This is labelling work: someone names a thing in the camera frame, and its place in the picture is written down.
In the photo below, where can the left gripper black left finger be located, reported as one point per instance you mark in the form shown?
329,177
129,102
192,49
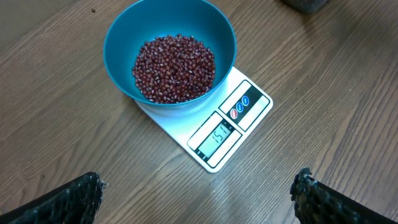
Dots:
77,201

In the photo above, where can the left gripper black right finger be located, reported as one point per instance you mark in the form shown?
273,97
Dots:
316,203

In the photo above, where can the red beans in bowl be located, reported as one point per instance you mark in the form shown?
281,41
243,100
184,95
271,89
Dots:
174,69

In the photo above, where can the clear plastic bean container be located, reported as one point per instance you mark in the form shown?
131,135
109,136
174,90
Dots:
306,6

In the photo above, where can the blue metal bowl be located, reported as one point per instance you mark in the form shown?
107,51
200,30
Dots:
147,19

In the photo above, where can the white digital kitchen scale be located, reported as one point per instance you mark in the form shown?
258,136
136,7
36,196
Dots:
214,128

